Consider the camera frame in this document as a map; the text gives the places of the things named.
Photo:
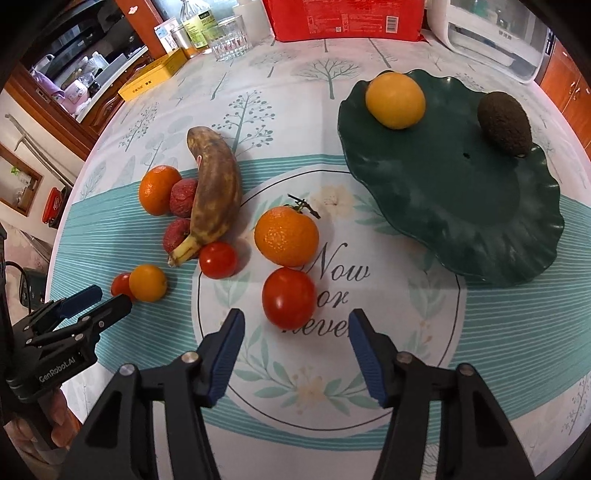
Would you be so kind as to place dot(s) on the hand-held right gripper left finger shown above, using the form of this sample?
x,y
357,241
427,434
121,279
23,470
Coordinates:
x,y
225,357

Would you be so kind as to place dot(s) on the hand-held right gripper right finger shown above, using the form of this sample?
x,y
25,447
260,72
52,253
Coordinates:
x,y
367,360

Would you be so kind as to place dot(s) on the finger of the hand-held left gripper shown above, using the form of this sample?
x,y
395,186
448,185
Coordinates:
x,y
113,310
79,297

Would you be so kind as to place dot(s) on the small cherry tomato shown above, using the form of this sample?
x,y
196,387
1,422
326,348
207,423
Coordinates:
x,y
120,285

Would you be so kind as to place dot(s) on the small yellow-orange kumquat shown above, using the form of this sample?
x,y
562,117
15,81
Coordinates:
x,y
147,282

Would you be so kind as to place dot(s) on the large red tomato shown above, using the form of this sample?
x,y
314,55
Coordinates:
x,y
288,297

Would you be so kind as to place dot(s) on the medium red tomato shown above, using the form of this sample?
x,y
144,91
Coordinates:
x,y
218,260

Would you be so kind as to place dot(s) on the small stemless tangerine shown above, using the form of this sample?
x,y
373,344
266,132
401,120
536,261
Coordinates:
x,y
157,189

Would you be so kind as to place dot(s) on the large tangerine with stem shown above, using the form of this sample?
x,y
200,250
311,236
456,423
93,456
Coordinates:
x,y
286,237

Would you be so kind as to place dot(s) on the brown spotted banana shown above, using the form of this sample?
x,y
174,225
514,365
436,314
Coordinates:
x,y
217,184

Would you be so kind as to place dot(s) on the dark green leaf-shaped plate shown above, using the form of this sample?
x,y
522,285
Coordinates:
x,y
438,194

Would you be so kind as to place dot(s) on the person's left hand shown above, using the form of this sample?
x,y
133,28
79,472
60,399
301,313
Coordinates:
x,y
60,417

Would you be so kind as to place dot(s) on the red storage box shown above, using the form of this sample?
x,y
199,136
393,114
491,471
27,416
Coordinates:
x,y
53,205

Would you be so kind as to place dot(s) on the dark wooden sideboard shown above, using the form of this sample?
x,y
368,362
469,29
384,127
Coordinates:
x,y
41,110

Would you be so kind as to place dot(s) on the tree-print tablecloth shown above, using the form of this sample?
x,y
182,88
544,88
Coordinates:
x,y
300,152

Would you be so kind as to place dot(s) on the yellow flat box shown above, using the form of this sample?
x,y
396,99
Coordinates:
x,y
152,76

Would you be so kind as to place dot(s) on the yellow orange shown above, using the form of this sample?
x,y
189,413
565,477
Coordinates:
x,y
395,99

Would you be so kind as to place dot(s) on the dark avocado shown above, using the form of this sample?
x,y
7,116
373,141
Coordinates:
x,y
503,123

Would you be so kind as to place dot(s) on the small tissue pack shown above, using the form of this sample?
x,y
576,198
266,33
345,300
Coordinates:
x,y
164,33

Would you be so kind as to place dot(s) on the clear glass cup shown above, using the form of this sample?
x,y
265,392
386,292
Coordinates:
x,y
227,39

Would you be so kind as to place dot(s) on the clear bottle with green label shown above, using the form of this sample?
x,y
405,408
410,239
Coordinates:
x,y
198,27

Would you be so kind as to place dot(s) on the white plastic bottle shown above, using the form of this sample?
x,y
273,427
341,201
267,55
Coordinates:
x,y
251,18

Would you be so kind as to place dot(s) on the orange wooden cabinets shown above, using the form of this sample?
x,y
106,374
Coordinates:
x,y
565,83

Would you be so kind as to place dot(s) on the white countertop appliance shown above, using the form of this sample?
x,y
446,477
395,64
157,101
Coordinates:
x,y
489,41

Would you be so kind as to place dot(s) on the red paper cup package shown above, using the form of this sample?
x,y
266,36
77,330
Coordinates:
x,y
346,18

